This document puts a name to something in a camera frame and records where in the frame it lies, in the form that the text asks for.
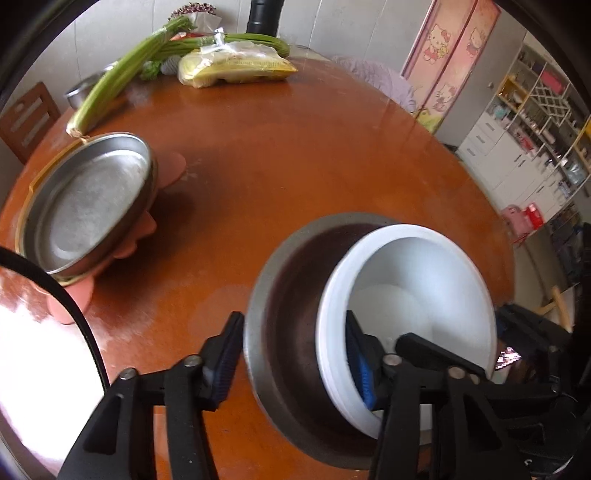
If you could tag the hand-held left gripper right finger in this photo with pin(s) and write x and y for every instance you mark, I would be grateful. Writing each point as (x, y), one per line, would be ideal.
(367, 369)

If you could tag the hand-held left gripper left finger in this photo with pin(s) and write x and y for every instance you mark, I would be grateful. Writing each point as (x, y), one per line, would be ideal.
(224, 364)

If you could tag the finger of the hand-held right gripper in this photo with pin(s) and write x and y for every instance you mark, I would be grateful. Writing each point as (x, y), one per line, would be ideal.
(531, 327)
(438, 355)

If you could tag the large red printed bowl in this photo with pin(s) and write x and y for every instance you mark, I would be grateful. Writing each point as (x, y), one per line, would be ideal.
(322, 323)

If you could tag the shiny steel bowl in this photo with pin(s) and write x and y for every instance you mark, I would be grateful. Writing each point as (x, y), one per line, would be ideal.
(286, 346)

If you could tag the round metal pan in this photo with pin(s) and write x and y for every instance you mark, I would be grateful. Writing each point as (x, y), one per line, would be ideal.
(83, 207)

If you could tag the yellow shell-shaped plate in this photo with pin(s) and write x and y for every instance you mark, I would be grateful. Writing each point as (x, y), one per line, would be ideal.
(33, 185)

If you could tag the pink plastic stool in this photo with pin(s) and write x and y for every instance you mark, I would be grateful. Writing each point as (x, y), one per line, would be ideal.
(515, 221)

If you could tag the red plastic stool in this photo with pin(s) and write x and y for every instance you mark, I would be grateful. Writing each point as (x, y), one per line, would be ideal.
(534, 216)

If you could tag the white shelf cabinet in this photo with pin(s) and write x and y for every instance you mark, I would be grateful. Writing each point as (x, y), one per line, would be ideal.
(521, 138)

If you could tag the purple cloth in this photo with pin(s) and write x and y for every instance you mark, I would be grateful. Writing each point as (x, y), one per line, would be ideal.
(378, 78)

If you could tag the pink cartoon cat curtain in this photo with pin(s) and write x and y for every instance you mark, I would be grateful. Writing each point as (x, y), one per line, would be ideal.
(452, 55)

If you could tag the plastic bag of corn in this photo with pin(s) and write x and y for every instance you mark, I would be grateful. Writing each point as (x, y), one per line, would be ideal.
(231, 69)

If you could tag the celery bunch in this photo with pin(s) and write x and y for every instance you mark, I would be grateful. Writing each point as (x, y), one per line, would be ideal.
(106, 87)

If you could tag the grey foam fruit net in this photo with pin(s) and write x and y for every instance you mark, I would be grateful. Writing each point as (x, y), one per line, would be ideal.
(169, 66)

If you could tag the steel basin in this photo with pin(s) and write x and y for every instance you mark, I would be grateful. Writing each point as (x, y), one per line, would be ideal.
(78, 94)

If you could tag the brown wooden slatted chair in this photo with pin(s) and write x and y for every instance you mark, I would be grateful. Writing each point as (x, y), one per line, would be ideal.
(27, 120)

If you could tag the bundle of green stems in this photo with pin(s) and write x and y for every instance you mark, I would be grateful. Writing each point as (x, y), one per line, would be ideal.
(258, 41)

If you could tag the black thermos bottle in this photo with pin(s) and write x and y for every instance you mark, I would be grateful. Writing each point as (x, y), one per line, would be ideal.
(263, 18)

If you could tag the light wooden chair frame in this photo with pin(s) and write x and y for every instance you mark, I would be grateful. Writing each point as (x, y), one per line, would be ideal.
(561, 302)

